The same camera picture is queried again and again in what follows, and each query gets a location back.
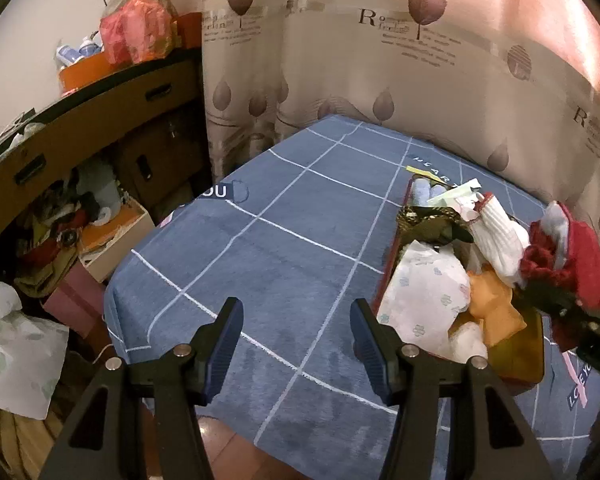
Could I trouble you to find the white cardboard box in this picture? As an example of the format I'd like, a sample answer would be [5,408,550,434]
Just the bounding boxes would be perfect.
[78,197,155,283]

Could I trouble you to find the orange rubber pig toy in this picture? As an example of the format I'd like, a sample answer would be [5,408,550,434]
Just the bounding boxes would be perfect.
[468,269,527,348]

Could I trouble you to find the black patterned cloth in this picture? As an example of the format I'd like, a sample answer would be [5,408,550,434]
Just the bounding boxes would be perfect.
[396,205,474,246]

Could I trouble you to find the dark wooden cabinet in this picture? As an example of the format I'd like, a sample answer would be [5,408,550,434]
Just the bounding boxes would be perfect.
[0,49,213,269]

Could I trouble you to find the white knitted sock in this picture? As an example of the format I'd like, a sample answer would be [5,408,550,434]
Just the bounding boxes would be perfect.
[469,192,530,287]

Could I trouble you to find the beige leaf print curtain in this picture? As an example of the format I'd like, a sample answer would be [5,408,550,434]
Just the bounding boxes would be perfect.
[172,0,600,238]

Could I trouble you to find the red and gold tin box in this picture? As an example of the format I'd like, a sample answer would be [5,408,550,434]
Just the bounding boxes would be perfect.
[372,176,545,394]

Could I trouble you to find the white green crumpled bag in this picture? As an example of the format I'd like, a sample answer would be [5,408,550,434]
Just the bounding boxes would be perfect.
[0,282,69,420]

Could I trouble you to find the light blue towel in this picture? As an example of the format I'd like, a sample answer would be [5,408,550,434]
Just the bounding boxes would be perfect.
[410,178,448,207]

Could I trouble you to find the red and white cloth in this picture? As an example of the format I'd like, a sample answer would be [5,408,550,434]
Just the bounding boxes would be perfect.
[518,199,600,351]

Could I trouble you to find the pink box on floor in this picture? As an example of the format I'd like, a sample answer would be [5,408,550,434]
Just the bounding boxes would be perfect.
[43,262,109,341]

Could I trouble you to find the floral white tissue pack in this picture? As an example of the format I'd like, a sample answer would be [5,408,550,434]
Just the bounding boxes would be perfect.
[377,240,470,358]

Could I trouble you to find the red plastic bag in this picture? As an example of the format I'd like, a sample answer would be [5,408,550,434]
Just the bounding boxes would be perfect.
[99,0,173,66]

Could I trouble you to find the blue grid tablecloth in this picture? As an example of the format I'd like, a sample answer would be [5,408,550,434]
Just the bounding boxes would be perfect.
[104,114,600,480]

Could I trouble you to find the orange box on cabinet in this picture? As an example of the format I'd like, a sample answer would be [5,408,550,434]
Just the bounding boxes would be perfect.
[58,52,116,94]

